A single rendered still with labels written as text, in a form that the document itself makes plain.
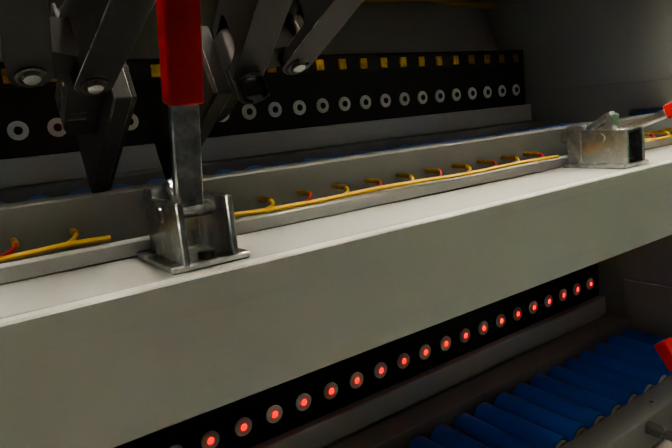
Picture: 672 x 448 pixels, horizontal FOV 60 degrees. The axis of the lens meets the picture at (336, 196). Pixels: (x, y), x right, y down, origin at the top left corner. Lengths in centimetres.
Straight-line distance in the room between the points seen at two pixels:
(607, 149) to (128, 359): 29
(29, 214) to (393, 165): 18
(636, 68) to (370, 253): 41
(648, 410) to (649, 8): 33
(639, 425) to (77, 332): 34
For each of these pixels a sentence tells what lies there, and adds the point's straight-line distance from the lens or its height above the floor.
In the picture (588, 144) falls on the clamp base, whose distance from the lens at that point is 39.
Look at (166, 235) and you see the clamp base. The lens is 21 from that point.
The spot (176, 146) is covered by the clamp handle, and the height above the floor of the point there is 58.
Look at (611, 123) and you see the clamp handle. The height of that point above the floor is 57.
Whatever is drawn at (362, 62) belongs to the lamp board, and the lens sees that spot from 47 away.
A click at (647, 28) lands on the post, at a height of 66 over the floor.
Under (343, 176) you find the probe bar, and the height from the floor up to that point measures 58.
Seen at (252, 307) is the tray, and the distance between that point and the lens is 20.
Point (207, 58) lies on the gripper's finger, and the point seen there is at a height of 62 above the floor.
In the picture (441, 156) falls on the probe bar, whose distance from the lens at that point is 34.
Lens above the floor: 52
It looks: 10 degrees up
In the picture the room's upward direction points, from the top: 17 degrees counter-clockwise
